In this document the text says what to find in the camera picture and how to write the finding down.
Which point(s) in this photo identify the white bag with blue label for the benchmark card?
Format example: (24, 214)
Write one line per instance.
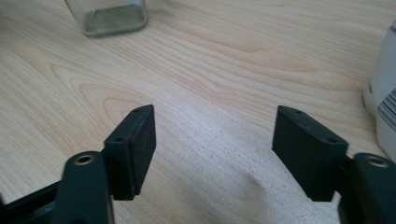
(384, 93)

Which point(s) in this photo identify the glass jar with black lid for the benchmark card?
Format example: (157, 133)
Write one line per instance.
(112, 18)

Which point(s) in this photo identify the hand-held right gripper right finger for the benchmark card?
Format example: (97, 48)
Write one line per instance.
(308, 155)

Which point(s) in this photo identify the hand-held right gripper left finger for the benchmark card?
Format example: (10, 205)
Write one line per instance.
(130, 155)

